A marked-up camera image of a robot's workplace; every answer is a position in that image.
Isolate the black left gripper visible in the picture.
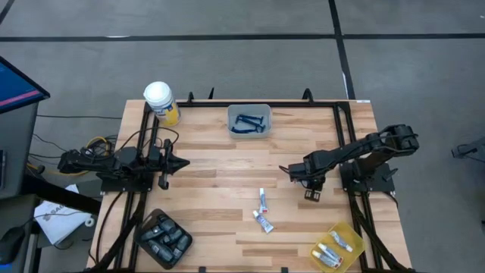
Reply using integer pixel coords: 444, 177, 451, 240
149, 139, 191, 190

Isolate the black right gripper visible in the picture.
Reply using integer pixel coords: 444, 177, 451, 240
289, 154, 329, 202

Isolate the white travel toothpaste tube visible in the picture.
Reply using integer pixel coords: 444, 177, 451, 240
258, 187, 270, 215
252, 209, 275, 234
311, 249, 340, 270
317, 242, 344, 265
328, 230, 355, 253

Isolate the light grey plastic bin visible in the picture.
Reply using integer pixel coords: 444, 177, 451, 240
226, 103, 273, 140

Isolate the yellow translucent plastic bin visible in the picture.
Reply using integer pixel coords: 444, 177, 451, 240
308, 218, 368, 273

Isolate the Lysol wipes canister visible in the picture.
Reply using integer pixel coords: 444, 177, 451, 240
142, 80, 182, 128

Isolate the black plastic tray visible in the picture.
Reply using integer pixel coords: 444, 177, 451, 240
133, 208, 194, 271

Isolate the black desk bar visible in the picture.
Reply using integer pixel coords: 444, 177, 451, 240
20, 172, 102, 216

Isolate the white printed paper sheet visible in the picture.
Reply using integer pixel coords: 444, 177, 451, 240
33, 184, 92, 246

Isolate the black floor stand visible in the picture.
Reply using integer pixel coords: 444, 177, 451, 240
450, 136, 485, 165

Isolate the monitor with blue screen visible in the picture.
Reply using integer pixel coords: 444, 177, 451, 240
0, 55, 51, 115

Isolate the black device with blue light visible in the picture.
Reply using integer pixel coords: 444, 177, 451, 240
0, 225, 27, 266

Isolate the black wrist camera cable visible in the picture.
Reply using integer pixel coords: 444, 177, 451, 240
278, 164, 293, 184
113, 126, 181, 152

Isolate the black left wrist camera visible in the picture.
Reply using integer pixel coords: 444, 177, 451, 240
146, 145, 163, 162

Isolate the yellow cable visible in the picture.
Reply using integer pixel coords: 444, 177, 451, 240
26, 135, 114, 177

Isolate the black floor cable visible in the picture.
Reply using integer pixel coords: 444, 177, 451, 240
36, 113, 123, 121

